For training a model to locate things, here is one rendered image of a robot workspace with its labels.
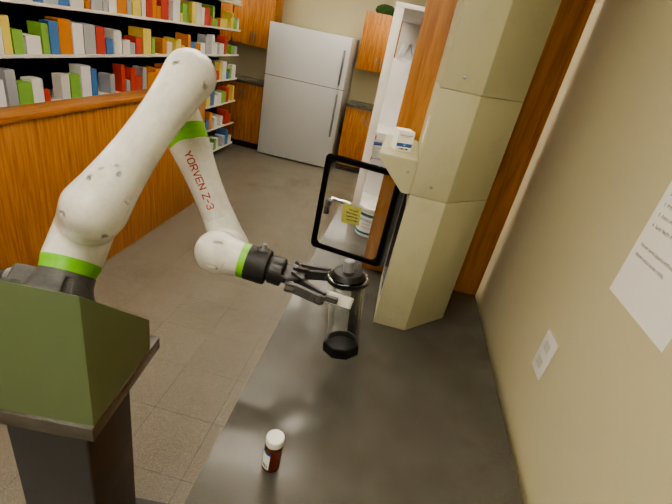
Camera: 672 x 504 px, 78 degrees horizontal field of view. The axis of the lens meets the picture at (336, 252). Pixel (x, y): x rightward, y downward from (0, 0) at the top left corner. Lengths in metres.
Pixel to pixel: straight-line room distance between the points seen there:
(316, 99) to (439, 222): 5.10
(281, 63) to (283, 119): 0.75
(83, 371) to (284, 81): 5.66
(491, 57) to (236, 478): 1.14
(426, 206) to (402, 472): 0.70
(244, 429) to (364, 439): 0.29
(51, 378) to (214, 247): 0.43
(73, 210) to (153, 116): 0.27
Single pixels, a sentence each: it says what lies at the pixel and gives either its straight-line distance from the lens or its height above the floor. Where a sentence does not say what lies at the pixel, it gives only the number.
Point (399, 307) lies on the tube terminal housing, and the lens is 1.42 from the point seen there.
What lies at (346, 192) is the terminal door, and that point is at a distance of 1.62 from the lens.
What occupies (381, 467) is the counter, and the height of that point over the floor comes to 0.94.
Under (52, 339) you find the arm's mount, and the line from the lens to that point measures 0.98.
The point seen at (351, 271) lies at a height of 1.27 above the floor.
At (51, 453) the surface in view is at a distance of 1.35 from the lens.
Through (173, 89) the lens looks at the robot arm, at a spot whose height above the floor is 1.60.
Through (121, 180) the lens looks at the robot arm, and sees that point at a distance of 0.97.
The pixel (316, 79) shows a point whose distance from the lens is 6.23.
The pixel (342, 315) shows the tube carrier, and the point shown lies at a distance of 1.07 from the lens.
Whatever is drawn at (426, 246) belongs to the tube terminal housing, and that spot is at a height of 1.26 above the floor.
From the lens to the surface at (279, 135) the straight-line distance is 6.47.
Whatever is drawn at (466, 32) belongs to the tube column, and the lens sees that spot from 1.20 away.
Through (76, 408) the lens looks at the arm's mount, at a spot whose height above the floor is 0.99.
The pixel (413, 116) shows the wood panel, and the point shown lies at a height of 1.58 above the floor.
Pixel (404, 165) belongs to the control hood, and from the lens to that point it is 1.23.
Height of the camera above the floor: 1.78
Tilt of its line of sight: 27 degrees down
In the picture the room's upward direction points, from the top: 12 degrees clockwise
